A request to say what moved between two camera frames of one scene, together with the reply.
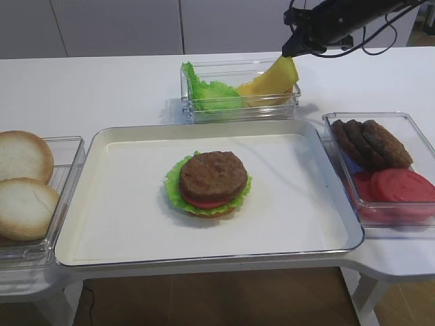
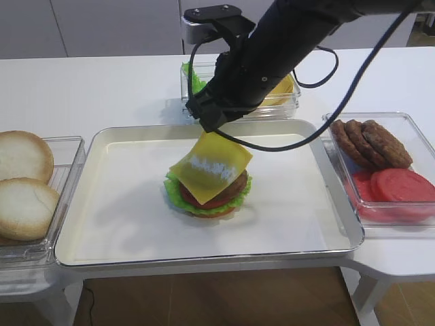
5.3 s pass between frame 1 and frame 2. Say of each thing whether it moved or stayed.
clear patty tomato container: stayed
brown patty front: stayed
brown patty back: stayed
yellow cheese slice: moved
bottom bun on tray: stayed
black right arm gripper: moved
